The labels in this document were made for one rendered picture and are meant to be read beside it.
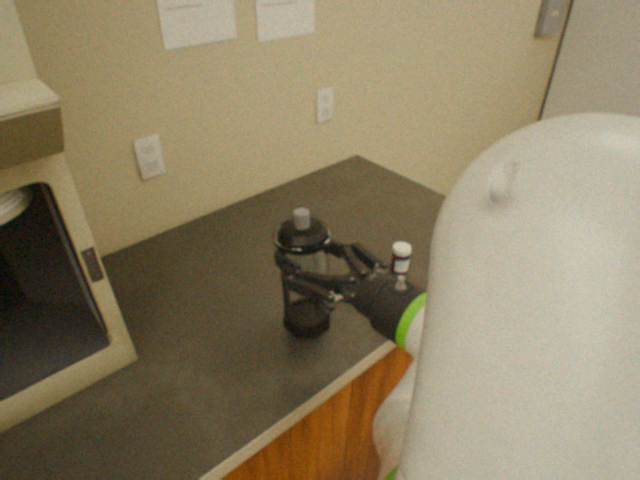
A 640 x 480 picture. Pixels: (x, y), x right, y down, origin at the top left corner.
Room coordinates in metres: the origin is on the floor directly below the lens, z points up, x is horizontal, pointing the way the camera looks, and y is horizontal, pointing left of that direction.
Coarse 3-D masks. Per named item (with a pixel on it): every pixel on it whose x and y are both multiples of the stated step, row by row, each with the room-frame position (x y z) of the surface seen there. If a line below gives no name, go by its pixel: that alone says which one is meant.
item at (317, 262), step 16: (288, 256) 0.61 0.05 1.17; (304, 256) 0.60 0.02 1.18; (320, 256) 0.61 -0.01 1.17; (320, 272) 0.61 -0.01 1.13; (288, 304) 0.61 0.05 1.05; (304, 304) 0.59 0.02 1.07; (320, 304) 0.60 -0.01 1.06; (288, 320) 0.61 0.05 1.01; (304, 320) 0.59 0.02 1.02; (320, 320) 0.60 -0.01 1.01
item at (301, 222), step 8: (304, 208) 0.66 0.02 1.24; (296, 216) 0.64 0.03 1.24; (304, 216) 0.63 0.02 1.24; (288, 224) 0.65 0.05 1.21; (296, 224) 0.64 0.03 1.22; (304, 224) 0.63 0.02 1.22; (312, 224) 0.65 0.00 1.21; (320, 224) 0.65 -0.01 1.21; (280, 232) 0.63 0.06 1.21; (288, 232) 0.62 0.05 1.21; (296, 232) 0.62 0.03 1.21; (304, 232) 0.62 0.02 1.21; (312, 232) 0.62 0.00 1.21; (320, 232) 0.63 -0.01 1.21; (288, 240) 0.61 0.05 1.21; (296, 240) 0.61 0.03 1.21; (304, 240) 0.61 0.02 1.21; (312, 240) 0.61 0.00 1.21; (320, 240) 0.61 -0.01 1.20
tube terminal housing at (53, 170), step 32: (0, 0) 0.55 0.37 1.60; (0, 32) 0.54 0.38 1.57; (0, 64) 0.53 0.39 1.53; (32, 64) 0.56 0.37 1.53; (64, 160) 0.56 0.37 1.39; (0, 192) 0.50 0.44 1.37; (64, 192) 0.55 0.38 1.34; (96, 288) 0.54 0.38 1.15; (128, 352) 0.55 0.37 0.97; (64, 384) 0.47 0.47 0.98; (0, 416) 0.39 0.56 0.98
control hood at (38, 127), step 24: (0, 96) 0.48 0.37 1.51; (24, 96) 0.47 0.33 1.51; (48, 96) 0.47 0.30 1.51; (0, 120) 0.43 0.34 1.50; (24, 120) 0.45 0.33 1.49; (48, 120) 0.47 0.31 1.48; (0, 144) 0.45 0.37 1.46; (24, 144) 0.48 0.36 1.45; (48, 144) 0.50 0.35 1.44; (0, 168) 0.48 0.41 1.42
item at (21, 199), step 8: (8, 192) 0.54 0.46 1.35; (16, 192) 0.55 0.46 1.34; (24, 192) 0.56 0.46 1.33; (32, 192) 0.59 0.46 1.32; (0, 200) 0.52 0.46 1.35; (8, 200) 0.53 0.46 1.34; (16, 200) 0.54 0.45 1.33; (24, 200) 0.55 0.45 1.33; (0, 208) 0.51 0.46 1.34; (8, 208) 0.52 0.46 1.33; (16, 208) 0.53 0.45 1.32; (24, 208) 0.54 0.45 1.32; (0, 216) 0.50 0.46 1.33; (8, 216) 0.51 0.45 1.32; (0, 224) 0.50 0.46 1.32
